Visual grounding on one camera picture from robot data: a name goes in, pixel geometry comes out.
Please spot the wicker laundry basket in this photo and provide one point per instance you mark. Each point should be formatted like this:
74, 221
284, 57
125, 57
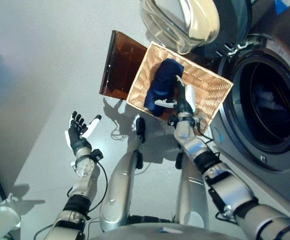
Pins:
210, 82

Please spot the silver right robot leg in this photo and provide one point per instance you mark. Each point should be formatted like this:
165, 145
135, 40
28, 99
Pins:
190, 195

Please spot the silver left robot leg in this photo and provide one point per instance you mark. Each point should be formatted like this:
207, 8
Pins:
122, 180

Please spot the grey robot torso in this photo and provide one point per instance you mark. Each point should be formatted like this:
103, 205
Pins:
160, 232

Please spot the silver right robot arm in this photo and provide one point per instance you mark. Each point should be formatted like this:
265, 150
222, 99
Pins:
222, 187

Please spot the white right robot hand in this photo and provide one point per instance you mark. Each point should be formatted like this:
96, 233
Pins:
183, 100

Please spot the grey front-load washing machine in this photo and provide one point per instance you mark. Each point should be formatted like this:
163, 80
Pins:
272, 100

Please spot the brown translucent stool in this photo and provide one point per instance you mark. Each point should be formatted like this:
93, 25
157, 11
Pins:
120, 70

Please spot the black and white left hand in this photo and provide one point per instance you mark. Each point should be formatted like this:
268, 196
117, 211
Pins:
78, 137

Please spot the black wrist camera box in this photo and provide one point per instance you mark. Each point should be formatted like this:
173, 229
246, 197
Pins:
96, 154

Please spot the round glass washer door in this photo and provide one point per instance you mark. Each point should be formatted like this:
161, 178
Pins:
205, 20

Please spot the blue and white sticker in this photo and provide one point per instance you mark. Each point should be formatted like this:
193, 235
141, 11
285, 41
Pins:
285, 5

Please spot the silver robot leg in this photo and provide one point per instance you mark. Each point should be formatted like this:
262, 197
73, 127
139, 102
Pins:
190, 195
122, 180

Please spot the blue garment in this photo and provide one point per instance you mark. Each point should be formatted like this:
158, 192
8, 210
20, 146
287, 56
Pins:
162, 85

